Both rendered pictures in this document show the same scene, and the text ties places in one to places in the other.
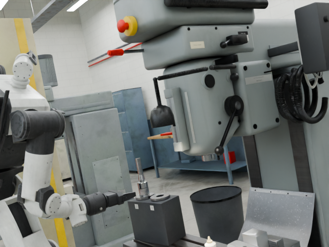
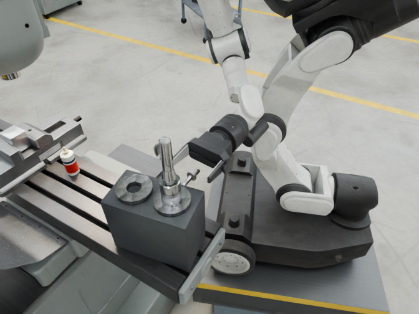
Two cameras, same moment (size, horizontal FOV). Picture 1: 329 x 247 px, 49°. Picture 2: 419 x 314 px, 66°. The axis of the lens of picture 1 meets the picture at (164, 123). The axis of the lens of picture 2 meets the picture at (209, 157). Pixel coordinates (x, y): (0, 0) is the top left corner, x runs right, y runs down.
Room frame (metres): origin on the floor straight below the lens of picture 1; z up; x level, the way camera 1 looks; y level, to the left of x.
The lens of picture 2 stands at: (2.15, 0.04, 1.68)
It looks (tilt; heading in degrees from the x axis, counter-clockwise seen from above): 42 degrees down; 157
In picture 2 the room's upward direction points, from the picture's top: straight up
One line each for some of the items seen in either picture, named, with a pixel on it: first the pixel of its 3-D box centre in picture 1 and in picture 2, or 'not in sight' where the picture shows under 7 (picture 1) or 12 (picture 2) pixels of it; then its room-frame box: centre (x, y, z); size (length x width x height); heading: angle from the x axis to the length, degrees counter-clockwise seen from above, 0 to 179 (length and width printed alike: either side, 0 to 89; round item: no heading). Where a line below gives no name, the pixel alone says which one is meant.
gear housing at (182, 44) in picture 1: (198, 47); not in sight; (1.30, -0.17, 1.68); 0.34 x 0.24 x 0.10; 127
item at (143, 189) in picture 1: (143, 189); (170, 190); (1.67, 0.15, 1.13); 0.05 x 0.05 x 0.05
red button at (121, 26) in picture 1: (123, 26); not in sight; (1.13, 0.07, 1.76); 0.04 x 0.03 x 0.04; 37
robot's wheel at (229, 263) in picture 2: not in sight; (230, 258); (1.55, 0.39, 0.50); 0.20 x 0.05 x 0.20; 58
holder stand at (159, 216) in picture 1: (155, 216); (157, 218); (1.64, 0.11, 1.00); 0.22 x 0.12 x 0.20; 47
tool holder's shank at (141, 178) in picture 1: (139, 170); (167, 161); (1.67, 0.15, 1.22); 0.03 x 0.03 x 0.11
